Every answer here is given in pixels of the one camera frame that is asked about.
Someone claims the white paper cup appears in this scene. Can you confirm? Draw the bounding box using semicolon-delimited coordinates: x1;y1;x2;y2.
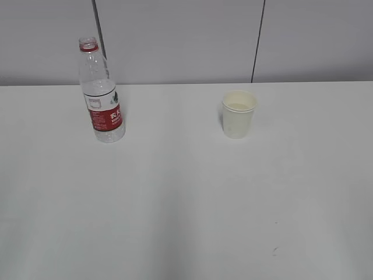
221;90;257;139

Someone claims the clear plastic water bottle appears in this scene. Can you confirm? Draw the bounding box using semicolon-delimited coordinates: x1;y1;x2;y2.
79;37;125;143

